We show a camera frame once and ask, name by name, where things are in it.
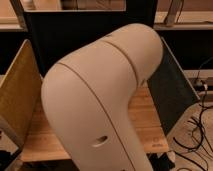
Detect black floor cables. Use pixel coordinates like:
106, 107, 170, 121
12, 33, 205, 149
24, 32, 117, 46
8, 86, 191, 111
173, 56, 213, 171

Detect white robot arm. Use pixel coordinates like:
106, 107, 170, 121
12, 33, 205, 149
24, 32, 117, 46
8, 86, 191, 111
41, 24, 163, 171

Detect wooden left side panel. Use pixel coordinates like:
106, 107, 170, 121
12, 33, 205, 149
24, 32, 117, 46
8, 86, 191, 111
0, 39, 42, 147

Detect dark right side panel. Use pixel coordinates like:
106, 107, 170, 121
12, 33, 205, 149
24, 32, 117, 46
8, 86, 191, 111
148, 38, 200, 136

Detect black back panel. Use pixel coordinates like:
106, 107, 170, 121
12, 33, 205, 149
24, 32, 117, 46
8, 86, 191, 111
24, 0, 158, 76

